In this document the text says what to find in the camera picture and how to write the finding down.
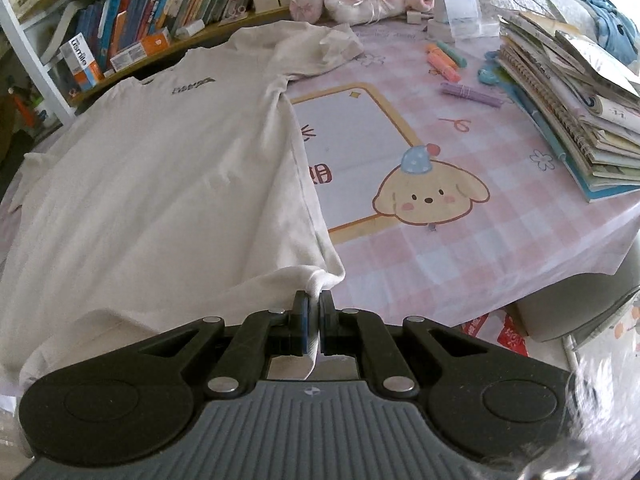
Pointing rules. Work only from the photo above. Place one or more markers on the small white cube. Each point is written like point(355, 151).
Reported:
point(414, 16)

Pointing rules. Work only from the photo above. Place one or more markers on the purple pen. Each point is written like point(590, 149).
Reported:
point(470, 94)

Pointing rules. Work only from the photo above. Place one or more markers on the orange highlighter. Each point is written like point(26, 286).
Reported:
point(437, 52)
point(442, 70)

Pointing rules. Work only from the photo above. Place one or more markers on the green highlighter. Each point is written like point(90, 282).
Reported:
point(455, 55)

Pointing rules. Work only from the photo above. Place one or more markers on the cream printed t-shirt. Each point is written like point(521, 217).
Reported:
point(150, 185)

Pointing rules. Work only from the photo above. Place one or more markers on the clear plastic box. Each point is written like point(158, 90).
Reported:
point(465, 15)

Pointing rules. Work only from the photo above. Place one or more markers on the stack of spiral notebooks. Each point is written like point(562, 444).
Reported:
point(575, 110)

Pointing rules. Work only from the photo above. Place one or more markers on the red printed bag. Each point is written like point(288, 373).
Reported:
point(495, 332)

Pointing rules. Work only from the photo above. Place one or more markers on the row of colourful books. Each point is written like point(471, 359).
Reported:
point(165, 0)

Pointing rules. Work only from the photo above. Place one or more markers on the blue plastic clip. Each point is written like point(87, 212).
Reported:
point(487, 75)

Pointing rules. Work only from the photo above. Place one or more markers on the blue cloth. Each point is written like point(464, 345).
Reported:
point(615, 25)

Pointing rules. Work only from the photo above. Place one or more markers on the grey chair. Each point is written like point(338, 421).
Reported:
point(575, 305)

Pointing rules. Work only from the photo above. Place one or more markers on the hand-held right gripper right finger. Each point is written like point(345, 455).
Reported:
point(327, 325)

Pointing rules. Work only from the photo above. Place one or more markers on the red tassel charm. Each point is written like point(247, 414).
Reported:
point(24, 110)

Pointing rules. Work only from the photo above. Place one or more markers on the white wooden bookshelf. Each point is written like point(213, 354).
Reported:
point(30, 60)

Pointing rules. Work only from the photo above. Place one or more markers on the white orange blue carton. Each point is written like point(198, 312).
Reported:
point(82, 62)

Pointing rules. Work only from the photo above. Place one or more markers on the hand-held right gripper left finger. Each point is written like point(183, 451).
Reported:
point(300, 325)

